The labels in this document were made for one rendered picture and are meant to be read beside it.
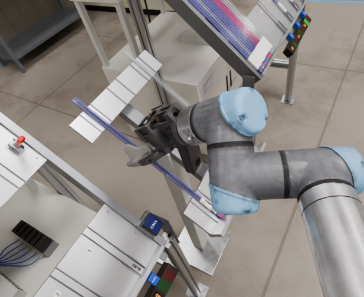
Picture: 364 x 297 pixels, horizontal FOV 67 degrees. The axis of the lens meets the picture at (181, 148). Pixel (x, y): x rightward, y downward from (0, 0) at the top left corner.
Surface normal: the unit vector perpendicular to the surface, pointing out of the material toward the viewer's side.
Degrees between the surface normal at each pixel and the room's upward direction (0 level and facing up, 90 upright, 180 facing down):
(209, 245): 0
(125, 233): 47
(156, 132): 57
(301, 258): 0
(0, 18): 90
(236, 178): 35
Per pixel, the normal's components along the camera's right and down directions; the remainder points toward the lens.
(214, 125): -0.66, -0.04
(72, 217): -0.19, -0.64
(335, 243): -0.58, -0.64
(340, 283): -0.83, -0.47
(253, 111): 0.61, -0.11
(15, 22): 0.84, 0.29
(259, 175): -0.18, -0.08
